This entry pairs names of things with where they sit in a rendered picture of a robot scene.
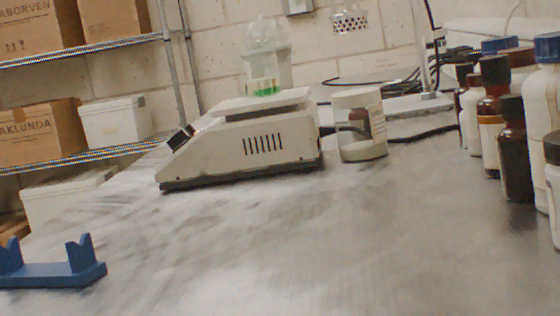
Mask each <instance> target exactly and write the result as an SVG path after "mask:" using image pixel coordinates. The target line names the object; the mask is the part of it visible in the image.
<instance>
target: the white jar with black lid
mask: <svg viewBox="0 0 560 316"><path fill-rule="evenodd" d="M543 148H544V160H545V161H546V162H547V163H548V165H547V166H545V168H544V172H545V185H546V190H547V194H548V198H549V216H550V226H551V230H552V237H553V242H554V246H556V247H557V248H558V249H559V250H560V129H557V130H555V131H552V132H549V133H548V134H546V135H544V137H543Z"/></svg>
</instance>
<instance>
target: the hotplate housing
mask: <svg viewBox="0 0 560 316"><path fill-rule="evenodd" d="M330 134H336V133H335V127H332V126H331V127H329V126H328V127H325V126H324V127H321V125H320V120H319V114H318V110H317V105H316V102H313V100H312V99H310V100H307V102H303V103H299V104H294V105H289V106H283V107H278V108H269V109H263V110H258V111H253V112H248V113H243V114H237V115H227V116H222V117H218V118H217V119H216V120H215V121H212V123H210V124H209V125H208V126H206V127H205V128H203V129H202V130H201V131H200V132H199V133H198V134H196V135H195V136H194V137H192V139H191V140H190V141H187V142H186V144H185V145H184V146H183V147H180V149H179V150H178V151H177V152H175V153H174V154H173V155H172V156H170V157H169V158H168V159H167V160H166V161H164V162H163V163H162V164H161V166H159V167H157V168H156V173H155V175H154V176H155V183H160V186H159V190H160V191H164V190H170V189H172V190H177V189H181V188H183V187H186V186H197V185H203V184H208V183H214V182H219V181H224V180H236V179H241V178H247V177H252V176H257V175H263V174H269V173H280V172H285V171H291V170H304V169H307V168H309V167H317V164H318V160H319V157H320V154H321V150H322V138H323V136H324V137H326V136H327V135H328V136H329V135H330Z"/></svg>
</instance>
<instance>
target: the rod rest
mask: <svg viewBox="0 0 560 316"><path fill-rule="evenodd" d="M65 246H66V253H67V257H68V260H69V262H45V263H24V259H23V256H22V252H21V249H20V242H19V239H18V236H13V237H10V238H9V241H8V243H7V245H6V248H5V247H4V246H3V245H0V287H12V288H44V287H83V286H85V285H87V284H90V283H91V282H92V281H94V280H96V278H100V277H101V276H102V275H104V274H105V273H108V267H107V264H106V261H105V260H96V256H95V249H94V245H93V241H92V238H91V235H90V233H89V232H85V233H83V234H82V235H81V237H80V240H79V242H78V244H77V242H76V241H66V242H65Z"/></svg>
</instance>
